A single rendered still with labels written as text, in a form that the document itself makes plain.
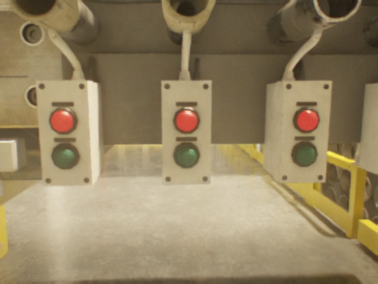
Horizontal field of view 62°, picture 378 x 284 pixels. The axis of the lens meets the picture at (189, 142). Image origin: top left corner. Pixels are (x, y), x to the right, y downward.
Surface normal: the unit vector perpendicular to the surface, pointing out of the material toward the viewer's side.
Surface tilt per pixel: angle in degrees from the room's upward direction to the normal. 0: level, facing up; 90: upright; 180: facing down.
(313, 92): 90
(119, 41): 90
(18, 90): 90
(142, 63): 90
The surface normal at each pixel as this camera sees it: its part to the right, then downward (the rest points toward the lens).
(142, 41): 0.04, 0.15
